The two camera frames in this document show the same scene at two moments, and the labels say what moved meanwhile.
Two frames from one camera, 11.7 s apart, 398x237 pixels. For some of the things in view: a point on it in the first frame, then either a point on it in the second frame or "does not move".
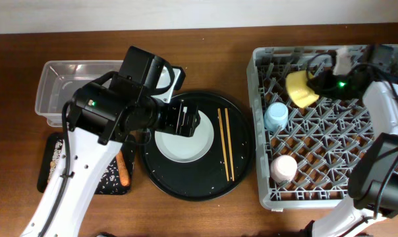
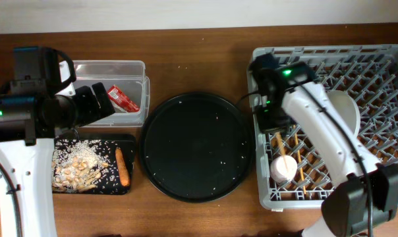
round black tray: (219, 172) does not move
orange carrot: (123, 168) does not move
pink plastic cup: (283, 169) does not move
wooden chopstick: (229, 144) → (279, 137)
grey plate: (187, 149) → (347, 107)
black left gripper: (174, 124) → (85, 95)
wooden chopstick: (221, 129) → (295, 129)
